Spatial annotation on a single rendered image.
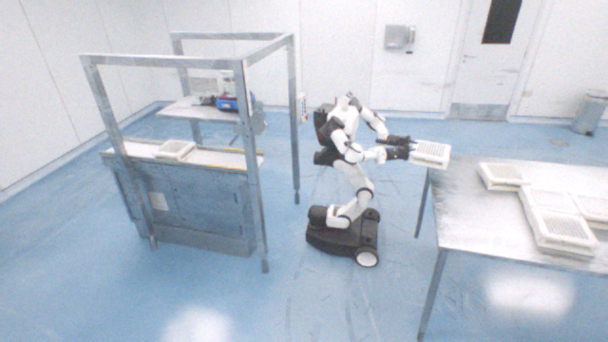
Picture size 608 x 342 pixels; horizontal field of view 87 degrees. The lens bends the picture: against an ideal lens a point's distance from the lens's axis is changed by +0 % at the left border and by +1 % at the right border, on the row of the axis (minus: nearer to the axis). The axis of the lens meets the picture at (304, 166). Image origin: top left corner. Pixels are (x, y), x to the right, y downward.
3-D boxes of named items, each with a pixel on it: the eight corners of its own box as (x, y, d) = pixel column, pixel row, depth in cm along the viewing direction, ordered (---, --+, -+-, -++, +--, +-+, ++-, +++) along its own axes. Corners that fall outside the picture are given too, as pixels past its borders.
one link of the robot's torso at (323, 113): (310, 152, 245) (309, 108, 227) (325, 135, 272) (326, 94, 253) (347, 160, 234) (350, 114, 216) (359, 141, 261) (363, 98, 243)
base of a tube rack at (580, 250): (577, 225, 180) (579, 221, 179) (595, 256, 160) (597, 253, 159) (526, 217, 187) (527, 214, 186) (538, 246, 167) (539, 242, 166)
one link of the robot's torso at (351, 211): (332, 225, 282) (360, 188, 255) (334, 211, 298) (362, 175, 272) (347, 234, 283) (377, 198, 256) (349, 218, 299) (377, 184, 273)
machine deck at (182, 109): (262, 105, 233) (262, 101, 231) (240, 126, 202) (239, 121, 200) (188, 101, 248) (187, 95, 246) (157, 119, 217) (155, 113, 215)
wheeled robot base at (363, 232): (302, 253, 284) (300, 224, 267) (313, 216, 328) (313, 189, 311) (375, 264, 272) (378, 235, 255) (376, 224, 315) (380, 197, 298)
